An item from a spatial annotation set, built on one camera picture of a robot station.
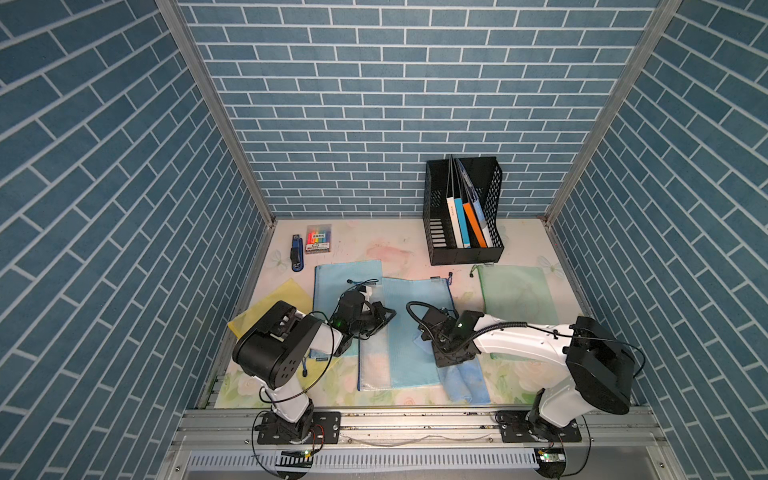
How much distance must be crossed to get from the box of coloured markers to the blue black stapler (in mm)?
23

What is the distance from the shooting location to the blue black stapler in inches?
41.1

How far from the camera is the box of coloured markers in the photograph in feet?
3.67
